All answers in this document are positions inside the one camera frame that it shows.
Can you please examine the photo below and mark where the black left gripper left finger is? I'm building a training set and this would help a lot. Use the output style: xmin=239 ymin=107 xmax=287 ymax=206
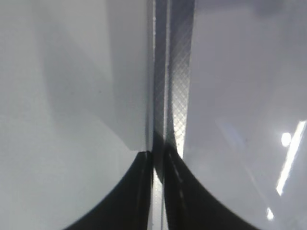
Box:
xmin=67 ymin=151 xmax=153 ymax=230

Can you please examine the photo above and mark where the white board with grey frame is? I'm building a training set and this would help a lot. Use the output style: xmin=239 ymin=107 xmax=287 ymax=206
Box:
xmin=151 ymin=0 xmax=307 ymax=230

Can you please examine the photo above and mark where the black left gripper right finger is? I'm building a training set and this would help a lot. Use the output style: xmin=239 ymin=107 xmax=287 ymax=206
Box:
xmin=163 ymin=144 xmax=255 ymax=230

